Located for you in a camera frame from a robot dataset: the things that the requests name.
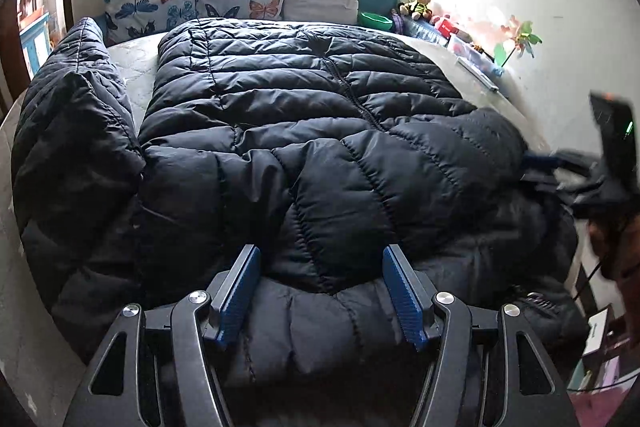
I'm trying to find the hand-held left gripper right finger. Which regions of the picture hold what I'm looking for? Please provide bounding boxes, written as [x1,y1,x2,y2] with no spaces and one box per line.
[381,243,581,427]

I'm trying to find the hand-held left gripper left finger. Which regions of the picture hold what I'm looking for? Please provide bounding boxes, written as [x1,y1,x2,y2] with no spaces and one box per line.
[62,244,263,427]

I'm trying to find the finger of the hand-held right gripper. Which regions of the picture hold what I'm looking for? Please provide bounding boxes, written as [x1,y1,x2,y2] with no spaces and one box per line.
[522,148,601,180]

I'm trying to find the black puffer jacket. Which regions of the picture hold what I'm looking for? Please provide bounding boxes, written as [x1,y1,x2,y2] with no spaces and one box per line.
[11,17,591,427]

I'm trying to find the colourful pinwheel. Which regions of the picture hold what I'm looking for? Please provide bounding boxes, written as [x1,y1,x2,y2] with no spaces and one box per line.
[492,14,543,68]

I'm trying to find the white box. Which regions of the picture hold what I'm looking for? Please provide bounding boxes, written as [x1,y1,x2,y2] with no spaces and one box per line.
[582,307,612,355]

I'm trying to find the brown bear plush toy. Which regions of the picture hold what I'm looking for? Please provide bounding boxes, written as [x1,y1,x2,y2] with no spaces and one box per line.
[410,0,435,22]

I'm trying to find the green bowl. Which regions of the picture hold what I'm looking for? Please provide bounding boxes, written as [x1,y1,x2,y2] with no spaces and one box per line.
[360,12,395,32]

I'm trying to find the grey star print mattress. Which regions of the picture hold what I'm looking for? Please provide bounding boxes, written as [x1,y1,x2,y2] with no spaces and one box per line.
[0,24,551,427]

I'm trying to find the blue cabinet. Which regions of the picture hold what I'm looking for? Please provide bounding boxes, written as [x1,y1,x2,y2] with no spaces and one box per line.
[20,12,52,78]

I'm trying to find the black cable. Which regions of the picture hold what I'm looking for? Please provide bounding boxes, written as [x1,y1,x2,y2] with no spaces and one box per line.
[567,227,640,394]

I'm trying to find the brown door frame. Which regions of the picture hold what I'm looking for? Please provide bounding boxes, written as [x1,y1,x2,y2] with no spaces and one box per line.
[0,0,32,112]

